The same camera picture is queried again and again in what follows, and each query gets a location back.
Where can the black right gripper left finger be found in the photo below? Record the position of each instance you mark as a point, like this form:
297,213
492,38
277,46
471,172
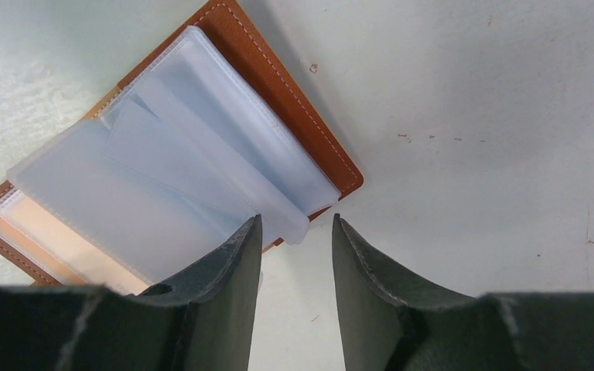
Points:
201,318

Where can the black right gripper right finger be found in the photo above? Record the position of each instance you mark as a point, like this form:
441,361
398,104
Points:
394,319

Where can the brown leather card holder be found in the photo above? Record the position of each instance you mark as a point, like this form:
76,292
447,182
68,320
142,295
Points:
209,130

